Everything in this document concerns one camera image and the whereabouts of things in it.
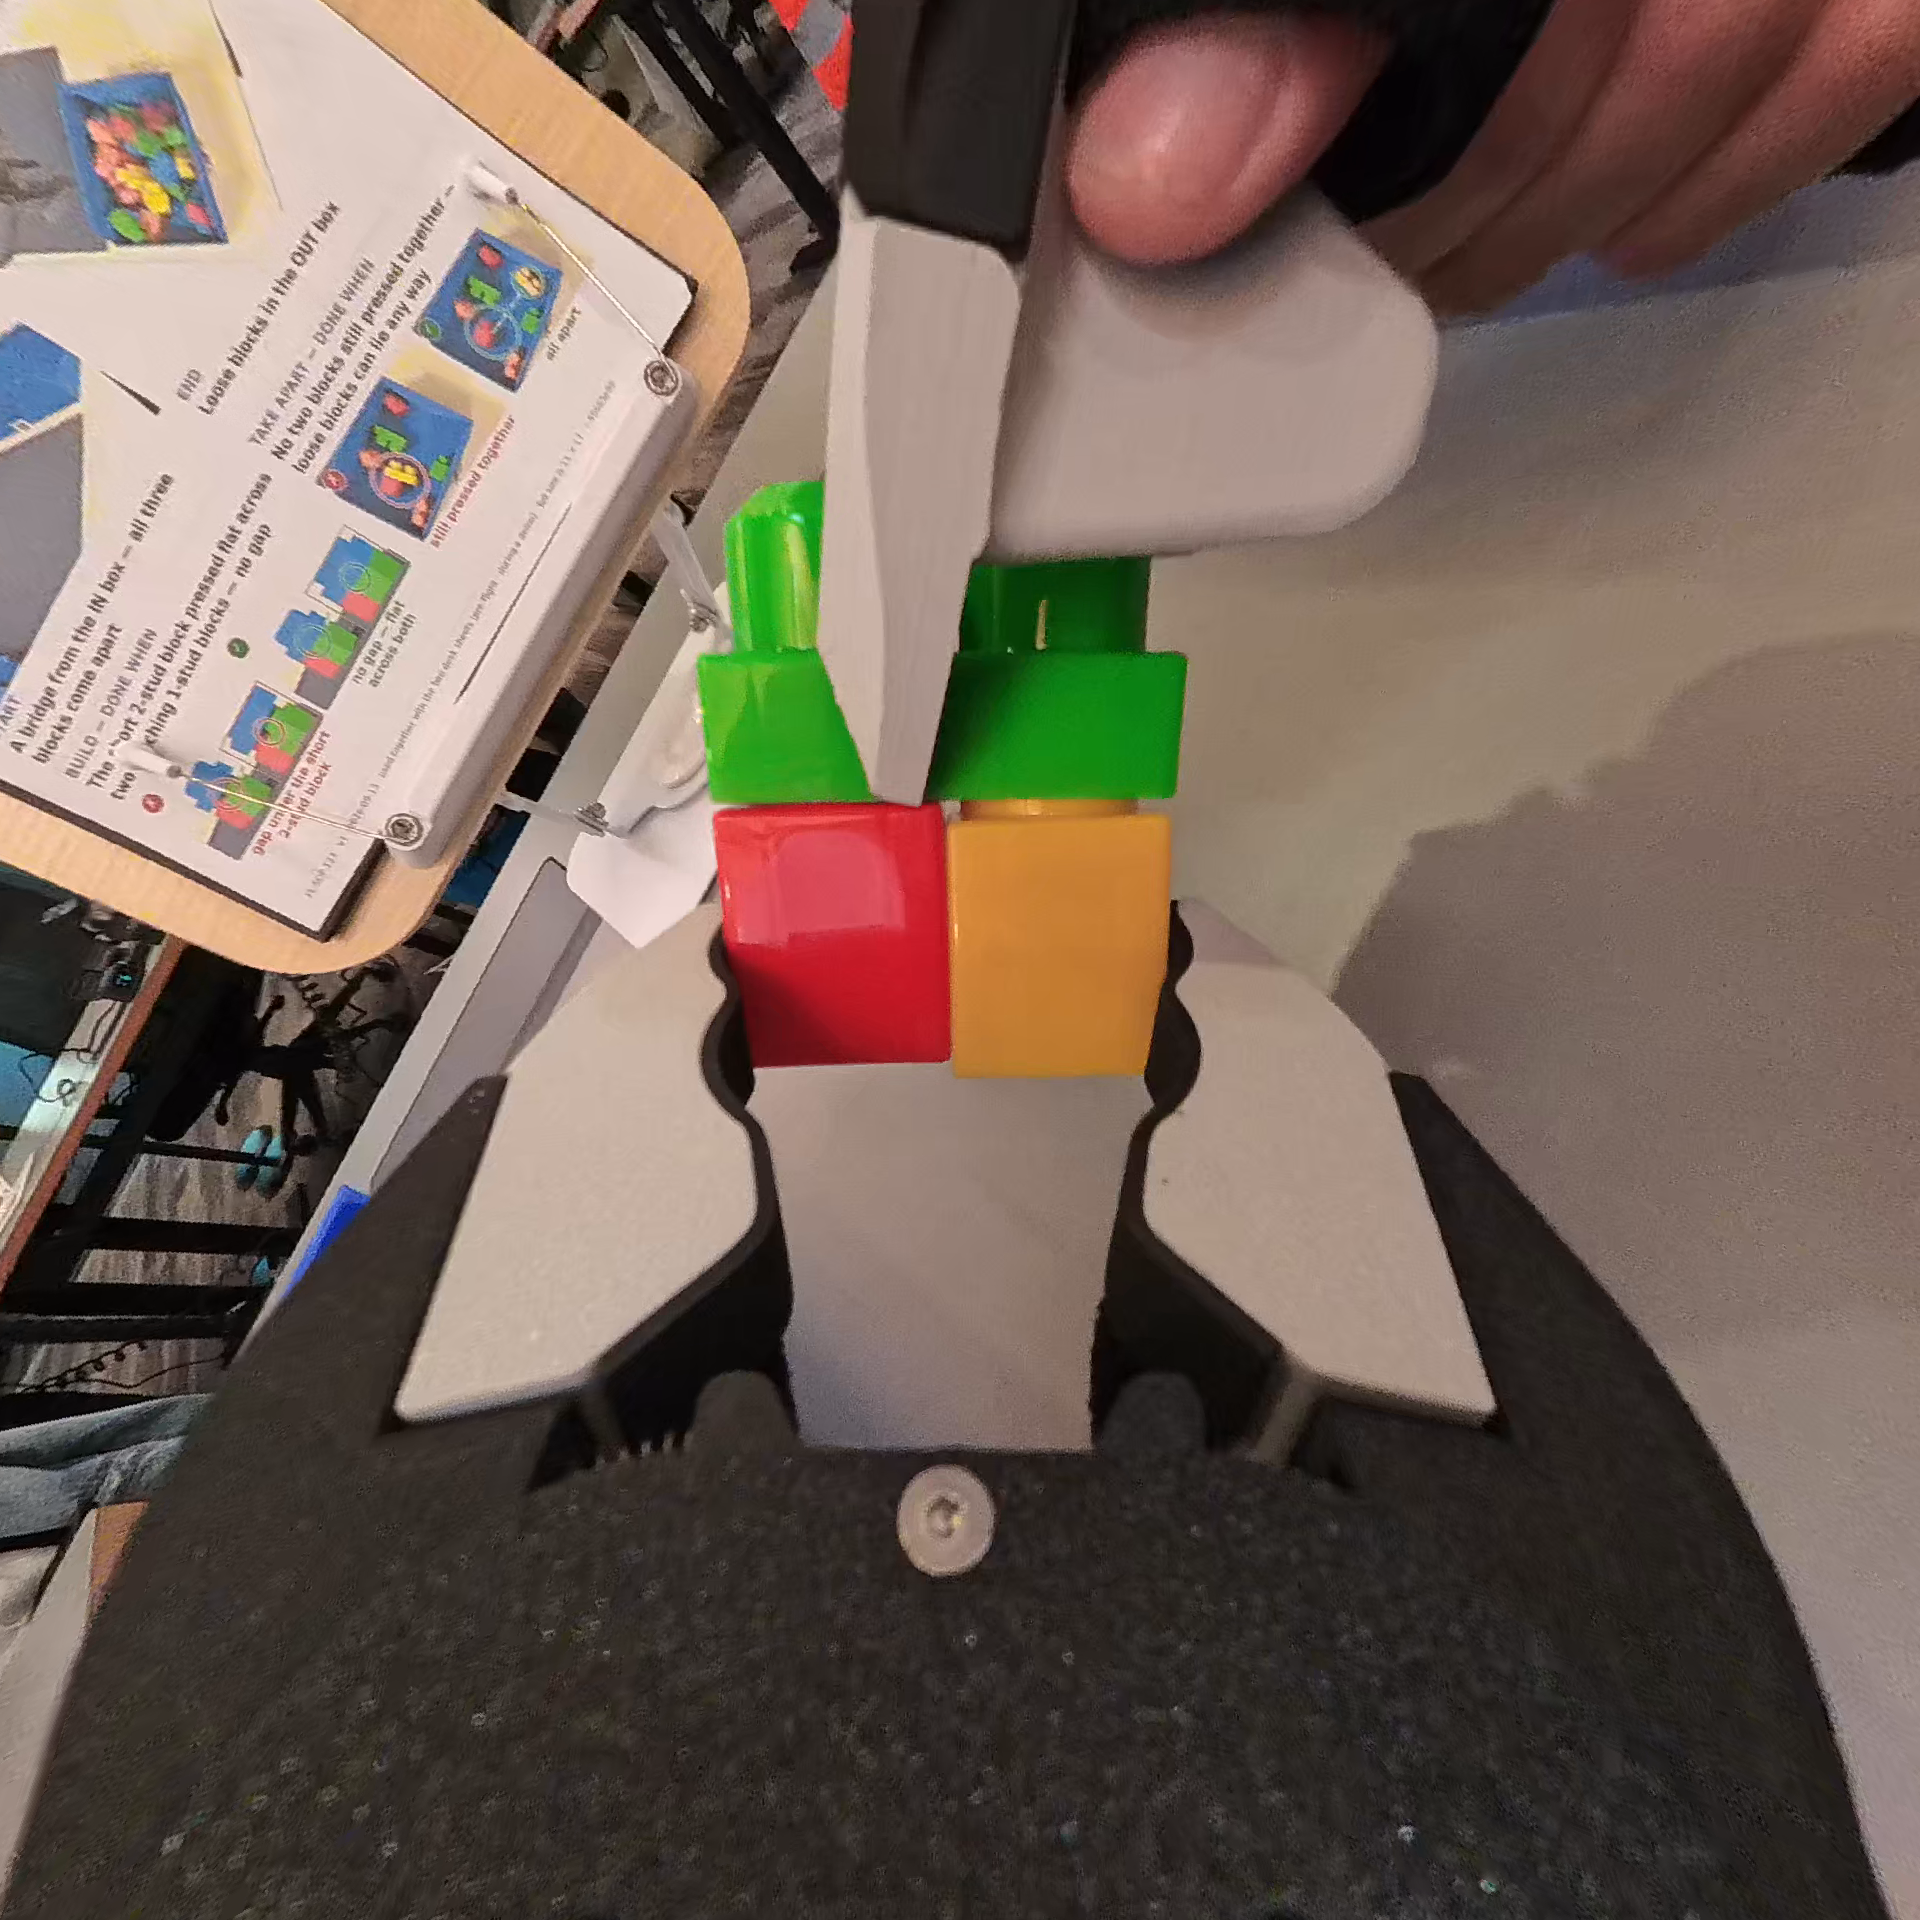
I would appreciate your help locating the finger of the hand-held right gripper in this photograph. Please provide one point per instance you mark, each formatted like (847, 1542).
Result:
(915, 450)

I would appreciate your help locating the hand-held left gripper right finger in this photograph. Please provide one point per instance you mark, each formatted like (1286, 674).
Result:
(1306, 1201)

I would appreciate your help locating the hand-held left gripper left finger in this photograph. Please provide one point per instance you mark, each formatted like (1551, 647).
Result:
(600, 1201)

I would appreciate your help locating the green two-stud block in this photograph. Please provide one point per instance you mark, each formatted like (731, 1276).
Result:
(1050, 720)

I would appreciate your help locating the orange single-stud block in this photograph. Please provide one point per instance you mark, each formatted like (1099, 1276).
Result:
(1058, 961)

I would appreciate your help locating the red single-stud block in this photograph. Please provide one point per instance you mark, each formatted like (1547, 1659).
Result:
(833, 931)

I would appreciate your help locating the grey desk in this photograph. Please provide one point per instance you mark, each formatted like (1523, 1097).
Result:
(1575, 902)

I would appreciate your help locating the person's right hand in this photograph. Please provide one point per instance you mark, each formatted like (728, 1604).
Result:
(1200, 136)

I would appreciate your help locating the instruction sheet on stand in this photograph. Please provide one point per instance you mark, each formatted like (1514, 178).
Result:
(715, 299)

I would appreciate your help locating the wood-edged side table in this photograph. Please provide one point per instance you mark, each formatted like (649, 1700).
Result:
(89, 1110)

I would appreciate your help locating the clear framed instruction sheet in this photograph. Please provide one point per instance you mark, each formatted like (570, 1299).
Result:
(299, 450)

